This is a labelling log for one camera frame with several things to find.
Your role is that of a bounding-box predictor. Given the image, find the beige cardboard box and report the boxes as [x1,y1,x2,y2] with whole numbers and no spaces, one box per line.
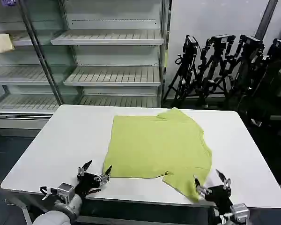
[0,33,15,54]

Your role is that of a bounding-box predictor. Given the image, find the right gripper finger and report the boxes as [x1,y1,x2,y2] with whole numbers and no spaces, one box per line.
[215,168,232,189]
[193,175,213,195]

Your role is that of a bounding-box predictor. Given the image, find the glass-fronted grey display shelf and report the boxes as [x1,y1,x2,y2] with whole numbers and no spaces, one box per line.
[0,0,63,138]

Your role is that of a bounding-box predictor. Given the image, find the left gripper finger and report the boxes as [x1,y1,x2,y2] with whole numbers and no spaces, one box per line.
[94,165,113,184]
[77,160,93,177]

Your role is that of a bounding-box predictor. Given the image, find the yellow-green shirt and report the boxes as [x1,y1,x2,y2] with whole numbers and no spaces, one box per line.
[103,107,213,203]

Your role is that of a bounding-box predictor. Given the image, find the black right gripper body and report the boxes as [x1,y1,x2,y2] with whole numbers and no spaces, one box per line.
[204,185,234,210]

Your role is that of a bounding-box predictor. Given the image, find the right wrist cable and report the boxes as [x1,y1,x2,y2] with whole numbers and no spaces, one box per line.
[218,211,233,225]

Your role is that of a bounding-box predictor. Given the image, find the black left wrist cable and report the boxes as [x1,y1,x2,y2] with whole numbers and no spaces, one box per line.
[39,186,52,201]

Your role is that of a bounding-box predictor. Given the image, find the open grey display shelf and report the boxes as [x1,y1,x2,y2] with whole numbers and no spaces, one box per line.
[50,0,171,109]

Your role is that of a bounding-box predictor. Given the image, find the grey slanted metal bar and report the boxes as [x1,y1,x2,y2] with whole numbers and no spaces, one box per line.
[256,0,281,39]

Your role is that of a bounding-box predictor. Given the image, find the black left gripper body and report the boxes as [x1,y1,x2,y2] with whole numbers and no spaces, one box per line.
[74,172,102,196]

